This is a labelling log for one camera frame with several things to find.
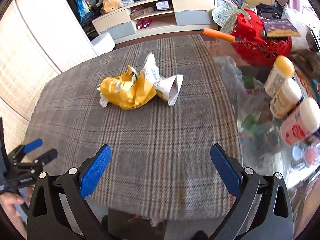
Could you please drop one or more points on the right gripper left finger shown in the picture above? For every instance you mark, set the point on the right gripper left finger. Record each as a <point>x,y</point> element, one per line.
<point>81,184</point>

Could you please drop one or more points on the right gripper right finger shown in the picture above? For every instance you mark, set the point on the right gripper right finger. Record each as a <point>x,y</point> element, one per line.
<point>243,186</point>

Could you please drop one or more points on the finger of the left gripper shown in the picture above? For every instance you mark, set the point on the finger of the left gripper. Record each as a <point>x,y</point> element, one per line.
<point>32,146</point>
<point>46,158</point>

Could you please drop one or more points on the white green carton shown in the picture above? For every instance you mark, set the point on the white green carton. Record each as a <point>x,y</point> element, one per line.
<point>167,88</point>

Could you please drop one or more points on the black trash bin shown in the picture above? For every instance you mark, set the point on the black trash bin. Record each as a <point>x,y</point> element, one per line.
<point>121,225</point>

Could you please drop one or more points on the person's left hand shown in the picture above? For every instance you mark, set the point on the person's left hand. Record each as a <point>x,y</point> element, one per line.
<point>10,200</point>

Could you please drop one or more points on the clear plastic bag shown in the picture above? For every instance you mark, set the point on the clear plastic bag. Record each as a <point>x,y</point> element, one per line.
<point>259,137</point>

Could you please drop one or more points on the pink blue hairbrush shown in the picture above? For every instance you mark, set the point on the pink blue hairbrush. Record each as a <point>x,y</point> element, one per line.
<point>309,156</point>

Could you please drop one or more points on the pink white lotion bottle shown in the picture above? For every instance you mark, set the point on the pink white lotion bottle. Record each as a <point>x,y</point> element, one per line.
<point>301,123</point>

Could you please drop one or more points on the white-capped cream bottle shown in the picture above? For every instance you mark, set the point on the white-capped cream bottle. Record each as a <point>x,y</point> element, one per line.
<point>285,98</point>

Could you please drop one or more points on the crumpled yellow paper bag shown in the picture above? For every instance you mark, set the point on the crumpled yellow paper bag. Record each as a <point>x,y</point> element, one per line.
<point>128,91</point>

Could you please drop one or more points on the grey plaid tablecloth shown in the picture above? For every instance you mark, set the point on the grey plaid tablecloth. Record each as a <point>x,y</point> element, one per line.
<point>161,166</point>

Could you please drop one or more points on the yellow-capped white bottle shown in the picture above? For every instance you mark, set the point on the yellow-capped white bottle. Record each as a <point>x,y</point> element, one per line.
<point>282,70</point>

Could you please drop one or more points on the red lattice basket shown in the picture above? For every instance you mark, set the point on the red lattice basket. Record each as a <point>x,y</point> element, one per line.
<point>253,46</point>

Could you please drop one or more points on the yellow plush toy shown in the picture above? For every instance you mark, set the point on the yellow plush toy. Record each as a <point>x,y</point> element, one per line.
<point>110,5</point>

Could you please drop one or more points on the purple gold card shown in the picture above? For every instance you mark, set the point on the purple gold card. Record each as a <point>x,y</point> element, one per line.
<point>279,28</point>

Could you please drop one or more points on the cream grey TV cabinet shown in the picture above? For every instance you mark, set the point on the cream grey TV cabinet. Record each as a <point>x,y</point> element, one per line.
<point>155,17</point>

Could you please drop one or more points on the orange foam handle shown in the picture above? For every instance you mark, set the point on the orange foam handle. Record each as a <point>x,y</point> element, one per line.
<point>218,34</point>

